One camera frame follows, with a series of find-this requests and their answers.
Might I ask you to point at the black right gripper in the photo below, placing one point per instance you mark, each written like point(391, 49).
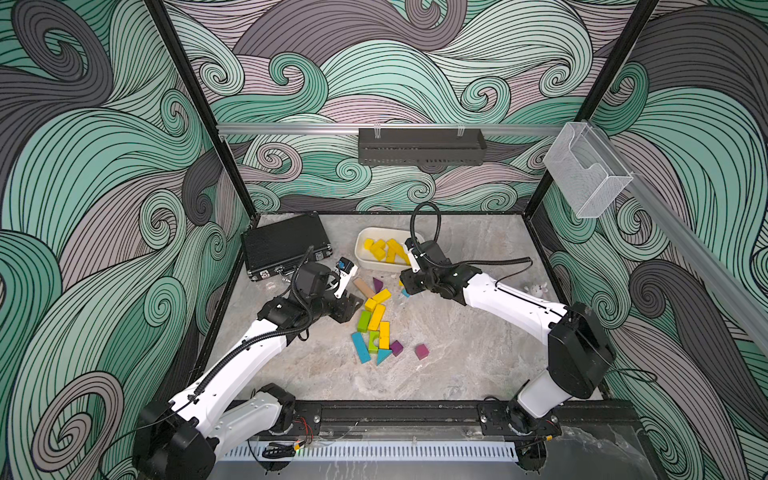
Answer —
point(408, 281)

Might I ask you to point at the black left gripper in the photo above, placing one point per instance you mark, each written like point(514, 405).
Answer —
point(345, 307)

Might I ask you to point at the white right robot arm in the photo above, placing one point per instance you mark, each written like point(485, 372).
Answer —
point(578, 350)

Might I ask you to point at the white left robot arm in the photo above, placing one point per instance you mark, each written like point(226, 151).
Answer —
point(184, 437)

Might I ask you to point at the green rectangular block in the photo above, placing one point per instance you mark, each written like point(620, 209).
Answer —
point(364, 321)

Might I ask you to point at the yellow slanted long block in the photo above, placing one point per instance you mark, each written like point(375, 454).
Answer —
point(372, 303)

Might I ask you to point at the natural wood rectangular block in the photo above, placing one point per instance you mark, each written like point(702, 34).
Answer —
point(367, 291)

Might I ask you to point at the yellow upright long block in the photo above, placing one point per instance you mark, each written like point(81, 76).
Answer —
point(376, 317)

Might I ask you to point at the light green arch block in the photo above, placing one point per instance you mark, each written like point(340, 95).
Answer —
point(373, 342)

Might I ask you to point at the teal long block at left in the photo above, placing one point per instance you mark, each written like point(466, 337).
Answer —
point(360, 347)

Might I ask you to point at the white plastic tub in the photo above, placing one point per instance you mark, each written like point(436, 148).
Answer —
point(366, 259)

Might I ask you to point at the teal triangle block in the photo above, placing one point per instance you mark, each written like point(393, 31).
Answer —
point(382, 355)

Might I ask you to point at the purple cube block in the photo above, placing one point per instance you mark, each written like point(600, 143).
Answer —
point(396, 348)

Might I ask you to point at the magenta cube block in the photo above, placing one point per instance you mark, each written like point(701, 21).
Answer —
point(421, 351)

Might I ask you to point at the black aluminium carrying case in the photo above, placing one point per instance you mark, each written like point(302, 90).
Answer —
point(275, 249)

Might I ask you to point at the pink and white toy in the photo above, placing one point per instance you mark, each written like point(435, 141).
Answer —
point(537, 290)

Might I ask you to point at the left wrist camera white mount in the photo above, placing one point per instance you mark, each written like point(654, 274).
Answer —
point(346, 270)

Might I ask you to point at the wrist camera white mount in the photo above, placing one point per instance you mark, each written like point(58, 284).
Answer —
point(346, 270)
point(414, 255)

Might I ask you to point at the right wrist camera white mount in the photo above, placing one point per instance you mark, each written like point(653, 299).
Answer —
point(414, 255)

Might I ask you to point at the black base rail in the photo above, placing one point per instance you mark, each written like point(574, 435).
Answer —
point(489, 417)

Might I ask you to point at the black wall-mounted tray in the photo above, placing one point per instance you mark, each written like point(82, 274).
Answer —
point(431, 148)

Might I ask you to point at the white slotted cable duct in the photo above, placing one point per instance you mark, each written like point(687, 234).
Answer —
point(406, 450)

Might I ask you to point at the clear acrylic wall holder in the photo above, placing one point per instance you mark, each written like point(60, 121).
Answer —
point(586, 167)

